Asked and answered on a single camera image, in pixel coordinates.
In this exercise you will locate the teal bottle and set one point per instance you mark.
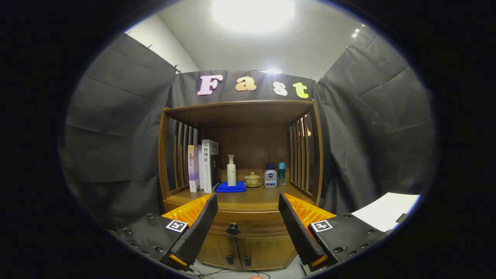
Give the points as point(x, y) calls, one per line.
point(281, 176)

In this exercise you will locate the black drawer knob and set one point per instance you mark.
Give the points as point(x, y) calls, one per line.
point(232, 228)

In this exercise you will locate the white pump bottle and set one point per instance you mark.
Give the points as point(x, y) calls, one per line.
point(231, 174)

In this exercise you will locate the wooden cabinet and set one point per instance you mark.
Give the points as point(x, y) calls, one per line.
point(252, 147)

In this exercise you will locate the purple book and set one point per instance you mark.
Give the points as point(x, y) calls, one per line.
point(193, 170)

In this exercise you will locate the white bottle with blue cap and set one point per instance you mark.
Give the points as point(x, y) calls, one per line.
point(270, 178)

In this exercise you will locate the blue folded cloth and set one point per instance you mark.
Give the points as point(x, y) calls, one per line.
point(230, 188)

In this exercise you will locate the wooden cabinet door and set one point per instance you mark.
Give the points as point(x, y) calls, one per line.
point(271, 252)
point(217, 250)

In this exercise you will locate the wooden drawer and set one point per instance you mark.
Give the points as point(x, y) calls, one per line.
point(252, 223)

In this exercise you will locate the wooden countertop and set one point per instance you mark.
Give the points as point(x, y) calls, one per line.
point(252, 199)

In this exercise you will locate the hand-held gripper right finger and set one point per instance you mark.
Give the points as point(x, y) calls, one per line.
point(298, 232)

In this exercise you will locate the small ceiling lamp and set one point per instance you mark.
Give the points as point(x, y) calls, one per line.
point(271, 71)

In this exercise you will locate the yellow lidded teacup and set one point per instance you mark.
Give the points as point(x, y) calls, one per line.
point(252, 180)

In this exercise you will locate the thin white book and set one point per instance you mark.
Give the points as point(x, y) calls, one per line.
point(200, 166)

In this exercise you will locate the thick white book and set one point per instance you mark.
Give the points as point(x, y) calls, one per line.
point(207, 170)

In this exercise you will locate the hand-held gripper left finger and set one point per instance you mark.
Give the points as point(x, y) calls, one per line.
point(199, 228)

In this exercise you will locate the ceiling spotlight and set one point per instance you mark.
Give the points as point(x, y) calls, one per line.
point(355, 33)

